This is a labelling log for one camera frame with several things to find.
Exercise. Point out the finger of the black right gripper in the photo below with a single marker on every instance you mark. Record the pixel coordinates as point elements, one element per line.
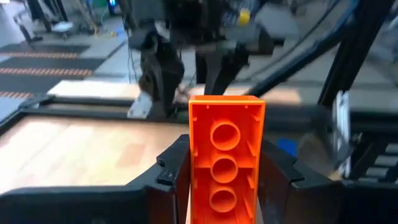
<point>227,73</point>
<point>201,70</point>

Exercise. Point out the blue toy brick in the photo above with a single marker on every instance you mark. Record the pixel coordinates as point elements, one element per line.
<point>287,146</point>

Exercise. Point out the black mat with striped edges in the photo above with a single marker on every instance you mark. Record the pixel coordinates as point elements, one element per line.
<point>46,63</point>

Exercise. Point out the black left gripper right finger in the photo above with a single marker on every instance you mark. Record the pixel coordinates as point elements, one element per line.
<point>286,193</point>

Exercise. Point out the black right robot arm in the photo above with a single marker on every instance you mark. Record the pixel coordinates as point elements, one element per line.
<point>161,71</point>

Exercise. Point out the orange toy brick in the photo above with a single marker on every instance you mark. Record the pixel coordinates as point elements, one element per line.
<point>227,158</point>

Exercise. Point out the small yellow tag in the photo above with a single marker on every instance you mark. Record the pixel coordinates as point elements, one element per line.
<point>244,17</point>

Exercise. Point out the silver mounting bracket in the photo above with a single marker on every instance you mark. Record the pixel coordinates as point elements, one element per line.
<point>140,105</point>

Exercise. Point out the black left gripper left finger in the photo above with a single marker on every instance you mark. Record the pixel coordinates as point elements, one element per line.
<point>171,186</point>

